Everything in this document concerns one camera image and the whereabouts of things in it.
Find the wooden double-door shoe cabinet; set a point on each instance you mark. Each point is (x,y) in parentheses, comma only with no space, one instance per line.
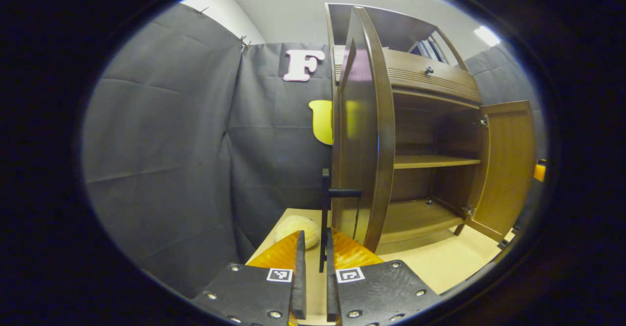
(430,161)

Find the black backdrop cloth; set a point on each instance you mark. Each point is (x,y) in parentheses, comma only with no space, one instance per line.
(161,145)

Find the small black bracket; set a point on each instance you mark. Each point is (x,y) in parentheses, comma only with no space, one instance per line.
(503,243)

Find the wooden cabinet drawer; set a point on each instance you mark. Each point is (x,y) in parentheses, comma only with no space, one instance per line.
(430,79)

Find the ceiling light panel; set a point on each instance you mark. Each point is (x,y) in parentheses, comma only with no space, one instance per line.
(487,35)

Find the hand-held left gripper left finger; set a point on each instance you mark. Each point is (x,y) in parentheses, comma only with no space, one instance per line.
(300,287)

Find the pale yellow round sponge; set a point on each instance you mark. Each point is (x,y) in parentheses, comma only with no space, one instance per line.
(293,226)

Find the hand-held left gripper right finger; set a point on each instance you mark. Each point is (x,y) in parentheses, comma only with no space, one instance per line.
(331,292)

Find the small metal clip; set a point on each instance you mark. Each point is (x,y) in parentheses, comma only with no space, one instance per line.
(243,44)

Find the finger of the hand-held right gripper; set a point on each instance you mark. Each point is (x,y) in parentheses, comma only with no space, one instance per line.
(539,172)

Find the wooden shoe cabinet door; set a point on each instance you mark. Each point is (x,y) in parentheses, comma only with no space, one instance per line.
(508,169)
(364,145)

